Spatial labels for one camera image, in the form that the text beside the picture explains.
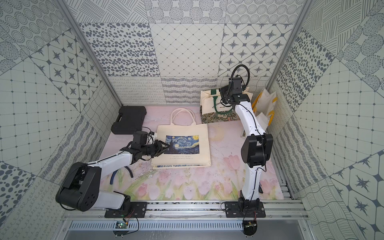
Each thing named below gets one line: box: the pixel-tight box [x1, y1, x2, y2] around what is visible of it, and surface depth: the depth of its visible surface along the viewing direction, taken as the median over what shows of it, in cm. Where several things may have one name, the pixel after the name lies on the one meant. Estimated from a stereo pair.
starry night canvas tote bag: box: [151, 107, 212, 169], surface depth 100 cm
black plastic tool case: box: [111, 105, 147, 135], surface depth 109 cm
